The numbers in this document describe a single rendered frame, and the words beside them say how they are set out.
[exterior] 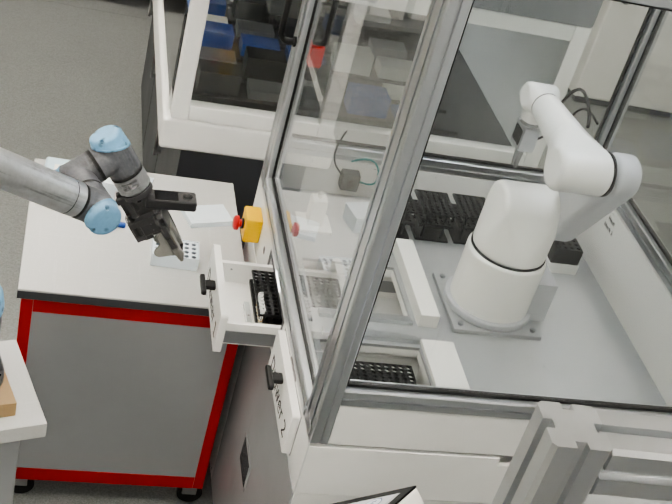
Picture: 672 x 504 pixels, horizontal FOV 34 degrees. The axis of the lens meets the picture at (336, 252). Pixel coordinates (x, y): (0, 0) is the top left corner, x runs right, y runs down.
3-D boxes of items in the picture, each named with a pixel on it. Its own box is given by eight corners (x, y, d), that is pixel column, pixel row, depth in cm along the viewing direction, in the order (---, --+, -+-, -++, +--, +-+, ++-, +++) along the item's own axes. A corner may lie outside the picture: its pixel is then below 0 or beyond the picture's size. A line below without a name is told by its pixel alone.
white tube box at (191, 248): (149, 265, 290) (152, 253, 288) (151, 246, 296) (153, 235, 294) (197, 271, 292) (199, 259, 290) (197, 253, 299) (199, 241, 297)
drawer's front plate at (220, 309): (212, 352, 258) (221, 316, 252) (205, 278, 281) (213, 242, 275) (220, 353, 258) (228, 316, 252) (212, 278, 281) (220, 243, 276)
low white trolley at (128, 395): (-5, 503, 310) (17, 288, 269) (13, 357, 360) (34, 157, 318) (200, 513, 325) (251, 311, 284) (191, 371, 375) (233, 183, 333)
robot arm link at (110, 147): (80, 137, 239) (114, 117, 240) (103, 176, 245) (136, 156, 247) (90, 150, 233) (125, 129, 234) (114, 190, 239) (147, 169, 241)
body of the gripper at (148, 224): (139, 227, 256) (115, 187, 249) (173, 213, 256) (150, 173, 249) (139, 245, 250) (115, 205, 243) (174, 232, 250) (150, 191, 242)
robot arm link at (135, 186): (142, 157, 246) (143, 176, 239) (151, 173, 249) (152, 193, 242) (111, 170, 247) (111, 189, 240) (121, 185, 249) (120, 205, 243)
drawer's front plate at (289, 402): (281, 454, 236) (292, 417, 230) (267, 364, 259) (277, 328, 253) (289, 455, 236) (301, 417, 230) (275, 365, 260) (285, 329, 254)
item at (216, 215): (190, 228, 308) (191, 223, 307) (180, 210, 314) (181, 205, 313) (232, 225, 314) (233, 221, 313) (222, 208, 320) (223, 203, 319)
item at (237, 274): (221, 344, 259) (225, 323, 256) (214, 277, 279) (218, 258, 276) (383, 358, 269) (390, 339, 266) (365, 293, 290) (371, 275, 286)
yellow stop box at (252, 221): (239, 241, 294) (244, 219, 290) (237, 226, 300) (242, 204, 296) (258, 243, 296) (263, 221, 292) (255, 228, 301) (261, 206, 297)
